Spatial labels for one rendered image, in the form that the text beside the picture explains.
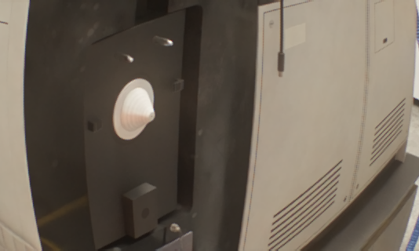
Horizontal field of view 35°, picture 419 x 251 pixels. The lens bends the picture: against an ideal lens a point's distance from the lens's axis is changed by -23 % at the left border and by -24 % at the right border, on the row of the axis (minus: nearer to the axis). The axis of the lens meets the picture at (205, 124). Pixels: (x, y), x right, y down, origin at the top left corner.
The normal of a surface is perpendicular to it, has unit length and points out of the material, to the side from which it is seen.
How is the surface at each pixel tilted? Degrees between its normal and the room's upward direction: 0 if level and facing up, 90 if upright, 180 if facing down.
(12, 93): 90
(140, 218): 90
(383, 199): 0
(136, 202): 90
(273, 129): 90
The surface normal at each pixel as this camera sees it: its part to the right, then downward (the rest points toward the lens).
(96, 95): 0.80, 0.29
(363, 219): 0.05, -0.91
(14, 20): -0.60, 0.31
